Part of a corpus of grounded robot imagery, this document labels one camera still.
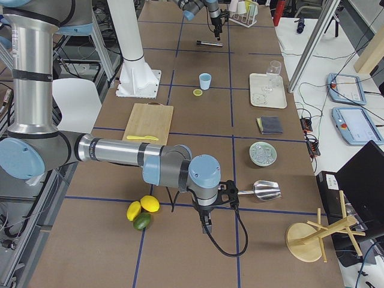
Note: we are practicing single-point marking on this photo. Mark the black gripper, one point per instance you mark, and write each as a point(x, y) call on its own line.
point(204, 211)
point(215, 21)

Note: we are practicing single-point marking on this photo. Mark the steel muddler black tip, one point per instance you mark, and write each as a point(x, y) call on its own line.
point(209, 43)

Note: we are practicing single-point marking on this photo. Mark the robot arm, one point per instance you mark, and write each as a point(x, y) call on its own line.
point(191, 8)
point(53, 119)

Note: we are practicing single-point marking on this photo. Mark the pink cup in rack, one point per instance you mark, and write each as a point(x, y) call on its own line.
point(233, 6)

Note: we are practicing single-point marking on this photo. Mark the white cup in rack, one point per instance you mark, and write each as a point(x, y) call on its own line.
point(241, 8)

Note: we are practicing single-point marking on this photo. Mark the yellow cup in rack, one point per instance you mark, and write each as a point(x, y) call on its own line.
point(247, 4)

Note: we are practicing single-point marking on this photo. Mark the green cup in rack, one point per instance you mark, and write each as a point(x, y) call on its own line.
point(252, 9)

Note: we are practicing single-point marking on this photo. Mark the light blue cup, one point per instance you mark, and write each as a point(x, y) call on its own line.
point(205, 81)

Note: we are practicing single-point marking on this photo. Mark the yellow lemon toy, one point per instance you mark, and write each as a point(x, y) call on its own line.
point(150, 203)
point(133, 210)

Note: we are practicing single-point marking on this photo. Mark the green lime toy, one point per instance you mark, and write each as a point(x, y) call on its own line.
point(142, 221)

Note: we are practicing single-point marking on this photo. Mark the steel ice scoop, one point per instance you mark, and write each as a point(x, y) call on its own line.
point(263, 190)

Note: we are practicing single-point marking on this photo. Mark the red cylinder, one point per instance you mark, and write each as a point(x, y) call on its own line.
point(279, 10)

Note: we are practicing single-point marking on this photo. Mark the clear wine glass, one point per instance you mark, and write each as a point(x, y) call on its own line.
point(272, 72)

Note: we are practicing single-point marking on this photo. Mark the cream bear print tray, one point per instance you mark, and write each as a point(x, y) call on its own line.
point(266, 94)

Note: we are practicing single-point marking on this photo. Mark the green bowl of ice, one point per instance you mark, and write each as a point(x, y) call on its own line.
point(262, 154)

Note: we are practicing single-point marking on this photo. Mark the yellow plastic knife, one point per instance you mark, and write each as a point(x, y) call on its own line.
point(147, 137)

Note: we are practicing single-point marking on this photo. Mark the round wooden stand base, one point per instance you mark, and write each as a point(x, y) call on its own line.
point(305, 240)

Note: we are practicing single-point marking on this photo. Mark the folded grey cloth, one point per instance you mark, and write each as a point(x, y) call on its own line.
point(269, 125)

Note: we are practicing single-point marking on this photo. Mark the wooden cutting board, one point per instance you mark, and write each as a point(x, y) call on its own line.
point(149, 120)

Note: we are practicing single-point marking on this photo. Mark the blue teach pendant far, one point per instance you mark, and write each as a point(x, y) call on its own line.
point(347, 89)

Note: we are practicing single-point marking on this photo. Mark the blue teach pendant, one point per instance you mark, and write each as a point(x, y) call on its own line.
point(347, 89)
point(355, 126)

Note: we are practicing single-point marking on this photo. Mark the white chair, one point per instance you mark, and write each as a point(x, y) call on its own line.
point(79, 103)

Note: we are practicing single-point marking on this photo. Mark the black laptop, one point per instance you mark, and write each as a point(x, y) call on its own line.
point(361, 180)

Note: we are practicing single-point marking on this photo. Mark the blue teach pendant near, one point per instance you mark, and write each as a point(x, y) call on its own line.
point(355, 126)

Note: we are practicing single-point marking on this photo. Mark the white wire cup rack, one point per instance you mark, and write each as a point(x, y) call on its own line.
point(243, 19)

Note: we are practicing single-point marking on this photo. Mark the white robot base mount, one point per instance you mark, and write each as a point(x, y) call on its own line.
point(136, 85)

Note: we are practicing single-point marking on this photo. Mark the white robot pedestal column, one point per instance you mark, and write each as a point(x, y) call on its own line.
point(126, 27)

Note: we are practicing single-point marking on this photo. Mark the aluminium frame post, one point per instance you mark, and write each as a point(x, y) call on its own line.
point(324, 18)

